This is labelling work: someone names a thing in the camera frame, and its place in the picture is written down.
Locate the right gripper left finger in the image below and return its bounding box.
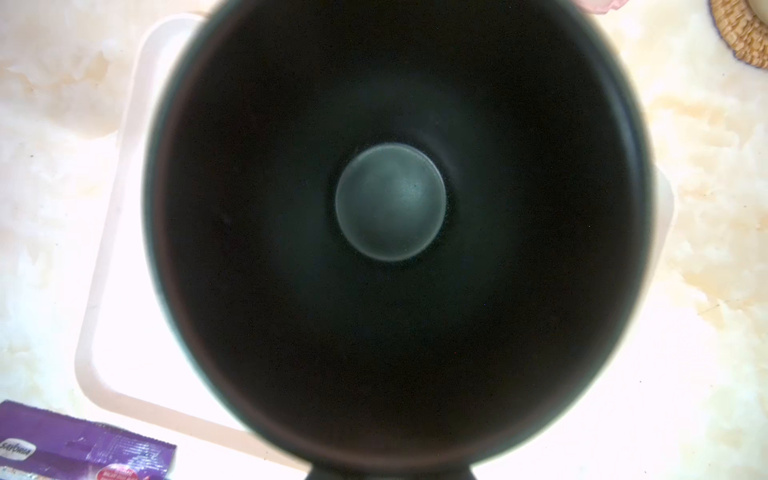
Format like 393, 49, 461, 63
306, 466, 354, 480

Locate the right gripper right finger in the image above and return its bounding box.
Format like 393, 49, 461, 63
428, 466, 476, 480

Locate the black mug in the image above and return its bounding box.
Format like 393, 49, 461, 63
142, 0, 656, 475

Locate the pink flower coaster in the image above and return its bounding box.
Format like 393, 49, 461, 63
574, 0, 628, 15

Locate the rattan woven round coaster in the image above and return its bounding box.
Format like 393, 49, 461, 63
708, 0, 767, 70

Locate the white mug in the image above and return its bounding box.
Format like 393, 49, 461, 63
748, 0, 768, 23

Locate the translucent plastic tray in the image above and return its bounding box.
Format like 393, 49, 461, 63
74, 13, 676, 472

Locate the purple Fox's candy bag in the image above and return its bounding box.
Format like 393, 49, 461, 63
1, 400, 176, 480

